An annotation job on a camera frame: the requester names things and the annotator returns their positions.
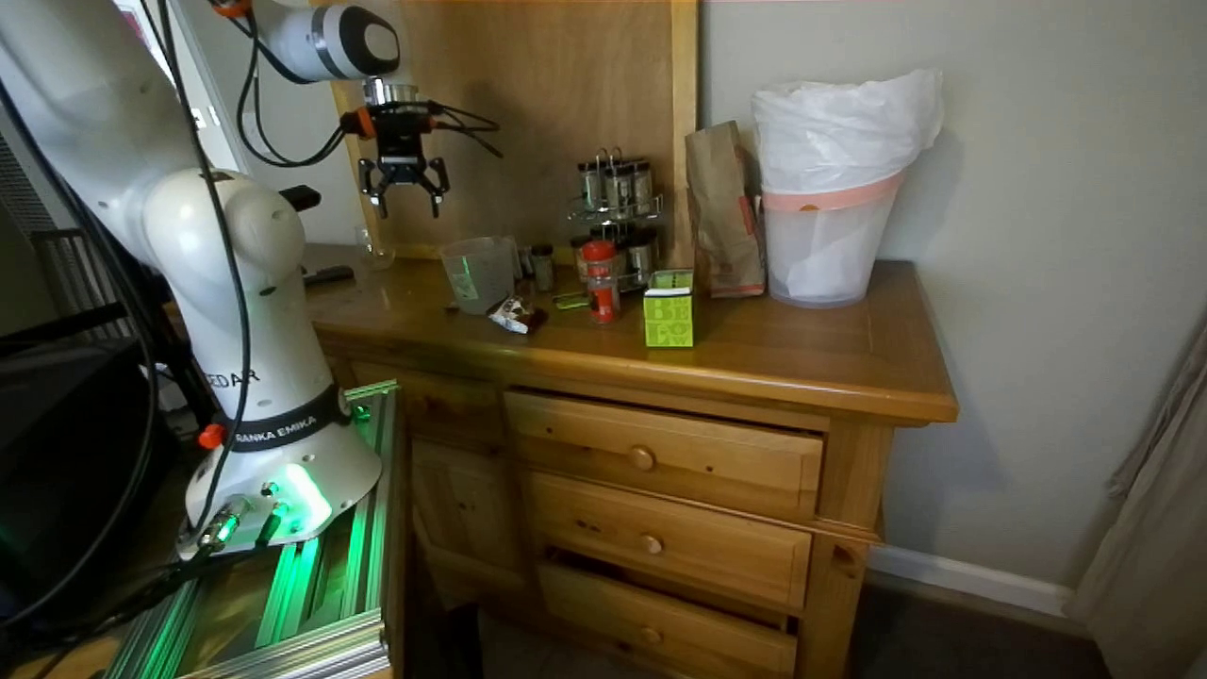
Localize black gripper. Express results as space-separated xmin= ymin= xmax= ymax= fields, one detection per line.
xmin=357 ymin=103 xmax=450 ymax=217

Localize clear plastic measuring jug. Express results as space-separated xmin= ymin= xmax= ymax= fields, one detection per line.
xmin=440 ymin=237 xmax=517 ymax=316

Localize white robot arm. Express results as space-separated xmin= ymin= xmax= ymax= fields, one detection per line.
xmin=0 ymin=0 xmax=381 ymax=553

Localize small dark object behind jug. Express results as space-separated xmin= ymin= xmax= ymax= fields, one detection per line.
xmin=490 ymin=297 xmax=548 ymax=336

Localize red lid spice bottle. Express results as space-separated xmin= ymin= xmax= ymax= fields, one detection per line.
xmin=582 ymin=241 xmax=618 ymax=320

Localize chrome spice rack with jars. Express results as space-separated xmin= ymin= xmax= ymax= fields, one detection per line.
xmin=569 ymin=150 xmax=665 ymax=290

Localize green cardboard box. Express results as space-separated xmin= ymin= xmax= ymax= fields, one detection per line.
xmin=640 ymin=270 xmax=694 ymax=345

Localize brown paper bag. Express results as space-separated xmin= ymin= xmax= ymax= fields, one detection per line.
xmin=686 ymin=121 xmax=766 ymax=297

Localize wooden dresser with drawers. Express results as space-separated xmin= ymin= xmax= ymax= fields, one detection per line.
xmin=308 ymin=260 xmax=959 ymax=679

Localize white bin with bag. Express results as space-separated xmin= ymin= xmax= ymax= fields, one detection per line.
xmin=754 ymin=67 xmax=943 ymax=304

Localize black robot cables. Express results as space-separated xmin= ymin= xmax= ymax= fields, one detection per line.
xmin=0 ymin=0 xmax=505 ymax=633

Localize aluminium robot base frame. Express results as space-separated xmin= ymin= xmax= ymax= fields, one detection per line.
xmin=102 ymin=382 xmax=397 ymax=679

